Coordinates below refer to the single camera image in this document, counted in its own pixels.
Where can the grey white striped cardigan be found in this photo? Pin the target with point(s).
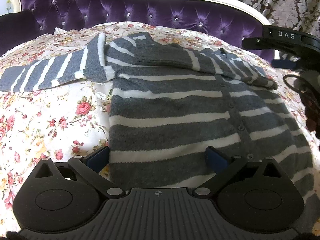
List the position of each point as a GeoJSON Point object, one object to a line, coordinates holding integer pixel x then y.
{"type": "Point", "coordinates": [169, 103]}

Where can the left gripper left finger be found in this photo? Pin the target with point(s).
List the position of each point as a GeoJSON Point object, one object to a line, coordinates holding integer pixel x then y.
{"type": "Point", "coordinates": [88, 169]}

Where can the purple tufted headboard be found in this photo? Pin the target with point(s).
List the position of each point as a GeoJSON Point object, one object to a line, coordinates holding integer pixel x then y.
{"type": "Point", "coordinates": [228, 20]}

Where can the floral bedspread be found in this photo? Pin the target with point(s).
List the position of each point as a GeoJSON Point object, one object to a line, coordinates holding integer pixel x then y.
{"type": "Point", "coordinates": [73, 119]}

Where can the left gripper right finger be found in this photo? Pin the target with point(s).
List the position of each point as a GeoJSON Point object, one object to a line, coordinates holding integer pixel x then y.
{"type": "Point", "coordinates": [225, 168]}

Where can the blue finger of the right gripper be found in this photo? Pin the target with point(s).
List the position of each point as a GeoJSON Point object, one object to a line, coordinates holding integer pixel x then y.
{"type": "Point", "coordinates": [284, 64]}

